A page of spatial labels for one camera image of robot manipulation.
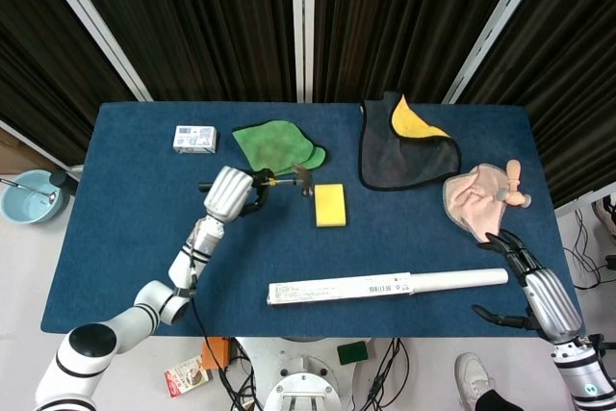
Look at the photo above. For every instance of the white frame post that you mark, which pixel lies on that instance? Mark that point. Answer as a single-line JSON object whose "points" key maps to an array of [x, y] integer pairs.
{"points": [[91, 21], [302, 21], [495, 21]]}

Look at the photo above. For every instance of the yellow green sponge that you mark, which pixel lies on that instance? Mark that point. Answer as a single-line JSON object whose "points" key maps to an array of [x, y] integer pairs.
{"points": [[331, 205]]}

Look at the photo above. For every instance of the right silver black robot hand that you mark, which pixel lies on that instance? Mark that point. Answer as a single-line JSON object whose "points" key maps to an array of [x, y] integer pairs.
{"points": [[551, 302]]}

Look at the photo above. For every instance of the small white blue box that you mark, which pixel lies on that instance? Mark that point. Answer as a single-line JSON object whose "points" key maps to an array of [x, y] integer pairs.
{"points": [[195, 139]]}

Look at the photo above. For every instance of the long white baking paper box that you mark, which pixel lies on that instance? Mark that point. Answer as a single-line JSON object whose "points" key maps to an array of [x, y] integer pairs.
{"points": [[337, 288]]}

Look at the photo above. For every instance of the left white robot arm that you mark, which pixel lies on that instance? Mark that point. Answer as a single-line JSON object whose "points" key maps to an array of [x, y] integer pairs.
{"points": [[144, 307]]}

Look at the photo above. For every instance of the black round object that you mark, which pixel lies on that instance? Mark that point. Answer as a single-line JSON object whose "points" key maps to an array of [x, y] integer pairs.
{"points": [[63, 182]]}

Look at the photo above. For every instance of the green microfibre cloth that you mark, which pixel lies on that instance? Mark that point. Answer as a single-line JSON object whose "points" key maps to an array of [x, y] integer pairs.
{"points": [[274, 146]]}

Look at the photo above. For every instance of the grey yellow microfibre cloth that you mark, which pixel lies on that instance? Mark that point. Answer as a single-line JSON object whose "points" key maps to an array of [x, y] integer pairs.
{"points": [[409, 161]]}

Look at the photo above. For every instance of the white shoe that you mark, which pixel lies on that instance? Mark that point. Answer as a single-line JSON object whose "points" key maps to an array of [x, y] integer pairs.
{"points": [[474, 377]]}

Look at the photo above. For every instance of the light blue basin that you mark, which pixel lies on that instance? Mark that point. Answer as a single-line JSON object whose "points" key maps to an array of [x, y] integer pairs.
{"points": [[21, 211]]}

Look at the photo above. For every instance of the white baking paper roll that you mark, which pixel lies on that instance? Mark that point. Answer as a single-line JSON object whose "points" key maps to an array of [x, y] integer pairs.
{"points": [[462, 279]]}

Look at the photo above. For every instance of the dark brown curtain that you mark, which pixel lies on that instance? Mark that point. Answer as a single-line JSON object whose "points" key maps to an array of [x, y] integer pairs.
{"points": [[43, 69], [202, 21], [399, 16], [577, 69]]}

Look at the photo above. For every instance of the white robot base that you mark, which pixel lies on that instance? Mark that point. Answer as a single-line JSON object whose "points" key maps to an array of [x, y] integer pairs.
{"points": [[300, 387]]}

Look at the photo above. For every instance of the blue velvet table cover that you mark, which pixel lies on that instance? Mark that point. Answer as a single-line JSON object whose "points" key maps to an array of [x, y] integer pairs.
{"points": [[144, 218]]}

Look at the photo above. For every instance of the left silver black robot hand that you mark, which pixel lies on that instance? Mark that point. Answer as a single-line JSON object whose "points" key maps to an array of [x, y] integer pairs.
{"points": [[228, 192]]}

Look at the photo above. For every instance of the orange box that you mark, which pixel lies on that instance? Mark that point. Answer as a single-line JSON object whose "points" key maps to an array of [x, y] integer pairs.
{"points": [[214, 354]]}

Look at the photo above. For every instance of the dark green rectangular block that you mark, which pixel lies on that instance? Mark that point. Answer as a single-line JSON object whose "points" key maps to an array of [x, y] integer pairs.
{"points": [[352, 353]]}

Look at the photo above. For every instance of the printed snack packet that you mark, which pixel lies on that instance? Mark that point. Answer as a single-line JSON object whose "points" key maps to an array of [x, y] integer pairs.
{"points": [[185, 378]]}

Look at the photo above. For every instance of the pink fluffy cloth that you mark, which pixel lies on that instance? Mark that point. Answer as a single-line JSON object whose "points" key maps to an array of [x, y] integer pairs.
{"points": [[474, 204]]}

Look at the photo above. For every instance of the black trouser leg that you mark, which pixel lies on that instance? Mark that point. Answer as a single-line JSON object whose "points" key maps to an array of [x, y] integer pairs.
{"points": [[498, 403]]}

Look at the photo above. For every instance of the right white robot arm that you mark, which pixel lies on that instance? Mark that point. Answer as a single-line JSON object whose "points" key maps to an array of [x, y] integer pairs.
{"points": [[580, 372]]}

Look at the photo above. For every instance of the metal ladle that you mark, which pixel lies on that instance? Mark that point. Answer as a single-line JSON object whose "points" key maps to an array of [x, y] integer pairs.
{"points": [[29, 190]]}

